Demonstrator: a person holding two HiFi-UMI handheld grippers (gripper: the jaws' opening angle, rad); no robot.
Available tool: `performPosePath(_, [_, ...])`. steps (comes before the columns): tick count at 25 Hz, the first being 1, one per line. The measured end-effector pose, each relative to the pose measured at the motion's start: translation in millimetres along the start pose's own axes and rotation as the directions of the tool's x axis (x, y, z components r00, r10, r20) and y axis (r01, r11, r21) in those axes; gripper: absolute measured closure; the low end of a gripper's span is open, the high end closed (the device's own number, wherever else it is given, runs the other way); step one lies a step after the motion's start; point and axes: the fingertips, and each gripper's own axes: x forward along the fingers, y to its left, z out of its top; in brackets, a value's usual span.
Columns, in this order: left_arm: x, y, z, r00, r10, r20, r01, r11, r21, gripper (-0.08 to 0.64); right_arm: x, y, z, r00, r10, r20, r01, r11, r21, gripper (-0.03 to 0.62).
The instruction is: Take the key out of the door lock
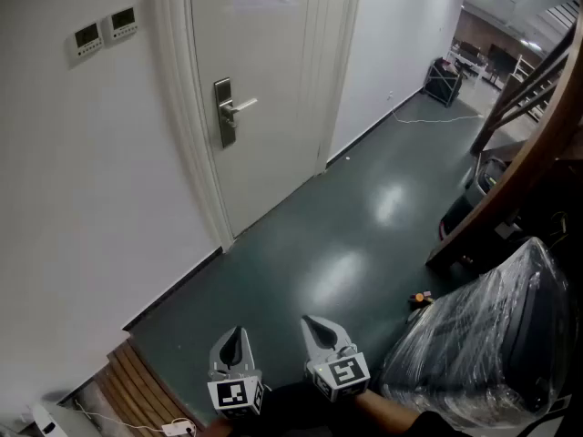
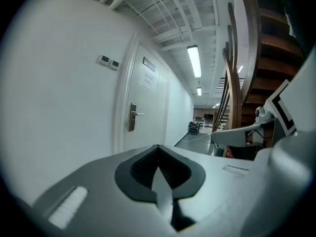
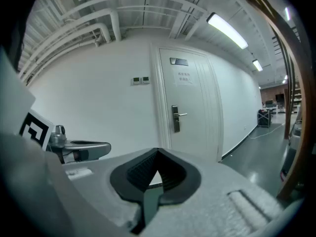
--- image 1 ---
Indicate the person's right forearm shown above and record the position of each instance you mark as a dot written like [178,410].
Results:
[387,408]

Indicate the black metal rack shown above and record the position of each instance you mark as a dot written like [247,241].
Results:
[442,82]

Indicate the white power strip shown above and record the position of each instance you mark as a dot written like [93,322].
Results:
[177,427]

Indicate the white oval device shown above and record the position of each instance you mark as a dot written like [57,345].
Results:
[43,421]

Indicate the grey cleaning machine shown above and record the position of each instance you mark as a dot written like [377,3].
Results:
[473,198]

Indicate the brown wooden slat panel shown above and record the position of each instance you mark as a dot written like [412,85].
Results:
[141,380]

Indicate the black screen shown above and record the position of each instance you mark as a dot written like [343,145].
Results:
[503,59]

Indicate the person's left forearm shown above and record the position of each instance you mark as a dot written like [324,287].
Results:
[219,429]

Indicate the small orange floor item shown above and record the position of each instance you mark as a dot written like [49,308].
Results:
[419,297]

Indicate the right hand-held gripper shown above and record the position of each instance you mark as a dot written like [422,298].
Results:
[344,373]

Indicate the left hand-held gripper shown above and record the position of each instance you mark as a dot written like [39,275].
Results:
[234,394]

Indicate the white table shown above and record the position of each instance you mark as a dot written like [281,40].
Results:
[469,64]

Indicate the white wall thermostat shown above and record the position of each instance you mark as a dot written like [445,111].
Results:
[120,23]
[86,41]

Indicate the plastic-wrapped black suitcase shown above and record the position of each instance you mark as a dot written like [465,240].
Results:
[478,335]

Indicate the person's black clothing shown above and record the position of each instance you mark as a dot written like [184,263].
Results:
[296,412]

